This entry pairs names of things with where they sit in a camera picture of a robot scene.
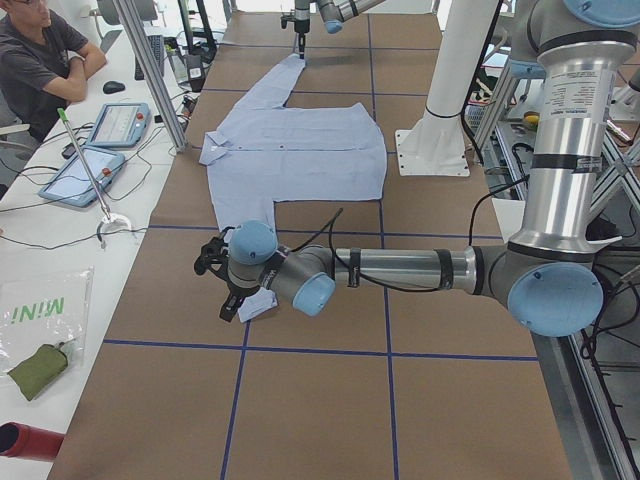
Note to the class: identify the seated person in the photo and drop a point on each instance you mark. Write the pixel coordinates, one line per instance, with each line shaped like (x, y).
(45, 64)

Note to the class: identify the upper teach pendant tablet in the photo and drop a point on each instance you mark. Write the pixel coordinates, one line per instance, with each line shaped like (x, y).
(119, 125)

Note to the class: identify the black computer mouse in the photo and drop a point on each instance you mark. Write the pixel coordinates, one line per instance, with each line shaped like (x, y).
(112, 87)

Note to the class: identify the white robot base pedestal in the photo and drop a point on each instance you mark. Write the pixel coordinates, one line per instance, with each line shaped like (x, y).
(435, 146)

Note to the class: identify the green handled reacher stick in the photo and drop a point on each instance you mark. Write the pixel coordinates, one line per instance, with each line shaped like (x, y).
(110, 218)

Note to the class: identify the green fabric pouch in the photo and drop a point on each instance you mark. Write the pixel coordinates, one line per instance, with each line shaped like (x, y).
(34, 374)

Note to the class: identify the light blue striped shirt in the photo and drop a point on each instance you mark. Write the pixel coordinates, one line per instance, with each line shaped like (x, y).
(264, 152)

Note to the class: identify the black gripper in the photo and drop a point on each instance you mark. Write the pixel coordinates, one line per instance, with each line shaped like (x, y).
(301, 25)
(234, 292)

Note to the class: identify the lower teach pendant tablet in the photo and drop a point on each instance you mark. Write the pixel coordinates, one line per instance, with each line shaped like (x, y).
(71, 184)

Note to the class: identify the aluminium frame post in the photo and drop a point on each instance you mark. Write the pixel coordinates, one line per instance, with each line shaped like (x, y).
(130, 20)

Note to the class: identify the red cylinder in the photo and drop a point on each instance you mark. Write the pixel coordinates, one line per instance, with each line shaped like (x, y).
(30, 443)

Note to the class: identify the teach pendant tablet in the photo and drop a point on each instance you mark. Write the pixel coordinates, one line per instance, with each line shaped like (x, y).
(71, 184)
(119, 125)

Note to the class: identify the clear plastic bag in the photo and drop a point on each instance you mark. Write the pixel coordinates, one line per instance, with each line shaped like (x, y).
(43, 309)

